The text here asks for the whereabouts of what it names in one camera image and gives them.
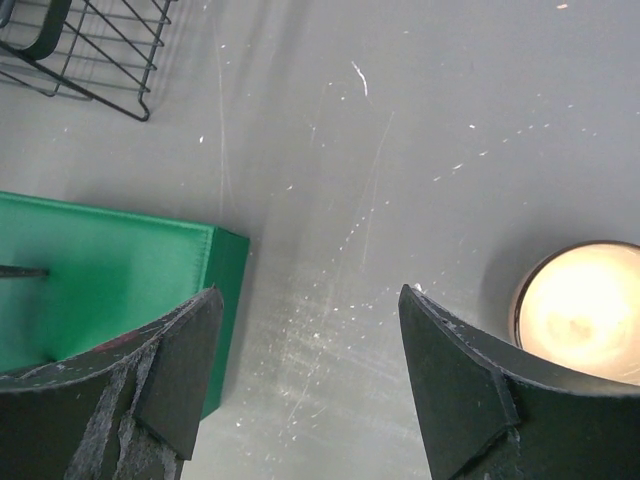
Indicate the wooden bowl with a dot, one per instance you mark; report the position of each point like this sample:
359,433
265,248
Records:
579,308

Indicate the black wire basket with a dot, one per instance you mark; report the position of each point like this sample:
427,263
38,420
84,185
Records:
102,51

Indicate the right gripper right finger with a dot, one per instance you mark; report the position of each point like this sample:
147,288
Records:
489,410

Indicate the green jewelry box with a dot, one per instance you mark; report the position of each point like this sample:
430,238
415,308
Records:
109,272

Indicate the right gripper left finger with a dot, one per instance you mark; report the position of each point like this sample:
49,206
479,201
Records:
127,409

